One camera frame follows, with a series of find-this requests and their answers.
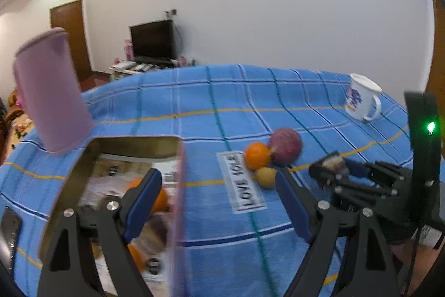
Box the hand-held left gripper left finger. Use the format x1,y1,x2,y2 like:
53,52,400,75
36,168,164,297

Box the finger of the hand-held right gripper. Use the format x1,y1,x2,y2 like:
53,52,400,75
309,158,400,201
342,158,414,187

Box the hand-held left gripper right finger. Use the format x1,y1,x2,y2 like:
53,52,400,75
275,168,400,297

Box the cut dark fruit white flesh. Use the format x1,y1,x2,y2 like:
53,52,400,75
322,153,350,176

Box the orange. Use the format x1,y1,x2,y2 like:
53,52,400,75
245,142,271,170
128,178,169,214
127,243,145,273

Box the grey-brown fruit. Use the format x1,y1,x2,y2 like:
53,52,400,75
134,213,171,251

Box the pink metal tin box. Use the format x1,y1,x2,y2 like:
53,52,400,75
38,136,186,297

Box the person's right forearm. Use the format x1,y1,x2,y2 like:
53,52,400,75
391,241,443,297

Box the small yellow fruit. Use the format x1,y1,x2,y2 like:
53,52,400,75
255,168,278,189

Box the purple onion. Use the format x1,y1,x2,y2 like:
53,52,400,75
268,127,303,165

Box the printed paper sheets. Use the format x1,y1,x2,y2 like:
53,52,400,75
78,153,179,294

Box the white cloth label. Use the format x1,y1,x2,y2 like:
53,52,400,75
217,151,266,214

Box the white enamel mug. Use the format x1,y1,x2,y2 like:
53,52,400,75
344,73,383,123

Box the blue plaid cloth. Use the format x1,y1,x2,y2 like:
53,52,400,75
0,65,418,297

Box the wooden panel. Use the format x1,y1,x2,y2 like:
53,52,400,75
426,0,445,158

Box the television stand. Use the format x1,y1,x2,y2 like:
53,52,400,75
108,57,195,75

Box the purple tumbler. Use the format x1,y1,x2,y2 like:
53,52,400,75
13,27,94,156

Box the black television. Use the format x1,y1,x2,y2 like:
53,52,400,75
129,19,176,59

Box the brown wooden door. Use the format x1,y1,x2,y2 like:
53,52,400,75
50,0,93,82

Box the black cable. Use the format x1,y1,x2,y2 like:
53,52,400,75
401,224,423,297

